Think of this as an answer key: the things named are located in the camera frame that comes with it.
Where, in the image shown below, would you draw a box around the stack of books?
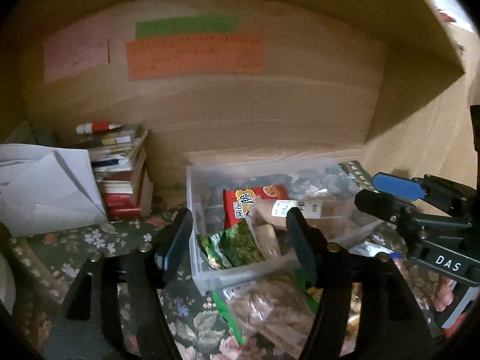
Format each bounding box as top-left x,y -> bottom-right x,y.
76,124 -> 154,220

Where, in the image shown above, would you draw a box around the white folded papers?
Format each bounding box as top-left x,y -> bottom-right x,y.
1,144 -> 107,237

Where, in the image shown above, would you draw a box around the red white glue stick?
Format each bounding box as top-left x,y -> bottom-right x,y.
76,122 -> 122,135

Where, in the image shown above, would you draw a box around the beige wafer block pack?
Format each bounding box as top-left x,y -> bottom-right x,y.
253,224 -> 281,260

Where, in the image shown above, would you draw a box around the brown bread bar pack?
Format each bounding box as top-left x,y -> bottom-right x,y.
250,197 -> 356,232

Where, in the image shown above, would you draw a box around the clear bag brown cookies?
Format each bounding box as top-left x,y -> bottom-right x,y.
219,271 -> 323,359

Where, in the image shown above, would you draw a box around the pink sticky note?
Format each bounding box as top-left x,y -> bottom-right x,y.
43,16 -> 109,83

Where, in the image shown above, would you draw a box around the clear plastic storage bin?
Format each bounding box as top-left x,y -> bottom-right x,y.
186,157 -> 380,294

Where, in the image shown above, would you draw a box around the green sticky note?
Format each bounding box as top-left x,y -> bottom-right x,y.
135,15 -> 238,40

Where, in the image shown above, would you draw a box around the green seaweed snack packet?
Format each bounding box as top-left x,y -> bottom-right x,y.
196,219 -> 266,270

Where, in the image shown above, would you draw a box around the person right hand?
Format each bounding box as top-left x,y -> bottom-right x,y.
393,258 -> 454,312

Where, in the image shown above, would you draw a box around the orange sticky note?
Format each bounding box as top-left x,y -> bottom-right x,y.
126,33 -> 265,80

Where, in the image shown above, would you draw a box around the red snack packet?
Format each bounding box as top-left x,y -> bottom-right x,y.
222,184 -> 288,229

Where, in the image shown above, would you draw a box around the floral dark green tablecloth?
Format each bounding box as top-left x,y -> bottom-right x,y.
0,158 -> 443,360

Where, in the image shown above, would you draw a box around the blue white chip bag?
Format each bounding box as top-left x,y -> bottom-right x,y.
349,233 -> 407,259

